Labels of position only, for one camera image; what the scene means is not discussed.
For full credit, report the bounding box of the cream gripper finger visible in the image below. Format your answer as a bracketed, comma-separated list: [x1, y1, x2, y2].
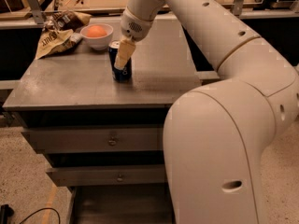
[114, 36, 135, 70]

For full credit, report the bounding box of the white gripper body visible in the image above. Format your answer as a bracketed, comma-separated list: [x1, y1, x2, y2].
[121, 8, 153, 42]

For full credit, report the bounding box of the blue pepsi can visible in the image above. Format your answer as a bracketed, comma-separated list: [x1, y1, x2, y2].
[108, 40, 132, 82]

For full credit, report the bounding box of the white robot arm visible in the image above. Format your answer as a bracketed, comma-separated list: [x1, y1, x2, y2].
[116, 0, 299, 224]

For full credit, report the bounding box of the grey drawer cabinet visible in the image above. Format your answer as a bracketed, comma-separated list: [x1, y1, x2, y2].
[2, 16, 204, 224]

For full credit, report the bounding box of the top grey drawer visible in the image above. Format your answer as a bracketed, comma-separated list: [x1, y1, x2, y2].
[21, 126, 163, 154]

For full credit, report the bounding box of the grey drawer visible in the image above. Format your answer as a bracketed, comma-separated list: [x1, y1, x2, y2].
[21, 126, 163, 154]
[46, 164, 166, 187]

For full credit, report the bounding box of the middle grey drawer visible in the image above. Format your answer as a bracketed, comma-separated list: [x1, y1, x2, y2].
[46, 164, 166, 187]

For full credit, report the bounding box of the open bottom drawer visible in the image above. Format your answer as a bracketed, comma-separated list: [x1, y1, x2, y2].
[66, 183, 176, 224]

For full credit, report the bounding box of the white bowl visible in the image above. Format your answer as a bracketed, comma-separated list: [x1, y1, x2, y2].
[80, 23, 114, 50]

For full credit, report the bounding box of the orange fruit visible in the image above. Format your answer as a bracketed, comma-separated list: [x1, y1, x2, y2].
[86, 25, 107, 37]

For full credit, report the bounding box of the brown snack bag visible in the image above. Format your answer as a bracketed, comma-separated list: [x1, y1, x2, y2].
[46, 10, 91, 31]

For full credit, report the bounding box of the tan chip bag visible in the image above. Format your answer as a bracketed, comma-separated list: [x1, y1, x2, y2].
[36, 30, 74, 60]

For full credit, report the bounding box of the black floor plug box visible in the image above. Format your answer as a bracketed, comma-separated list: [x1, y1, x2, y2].
[0, 204, 14, 224]

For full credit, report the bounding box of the grey metal rail beam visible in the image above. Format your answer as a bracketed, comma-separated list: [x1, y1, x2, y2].
[197, 71, 220, 80]

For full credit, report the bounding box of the left metal bracket post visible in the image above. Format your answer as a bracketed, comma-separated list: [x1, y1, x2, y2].
[27, 0, 46, 25]

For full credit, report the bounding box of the metal bracket post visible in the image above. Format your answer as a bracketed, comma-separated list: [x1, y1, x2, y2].
[230, 0, 244, 16]
[27, 0, 46, 25]

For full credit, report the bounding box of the right metal bracket post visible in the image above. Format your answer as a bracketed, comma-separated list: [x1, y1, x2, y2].
[230, 0, 244, 16]

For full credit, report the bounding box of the black floor cable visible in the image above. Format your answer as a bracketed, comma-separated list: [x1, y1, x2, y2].
[18, 207, 62, 224]

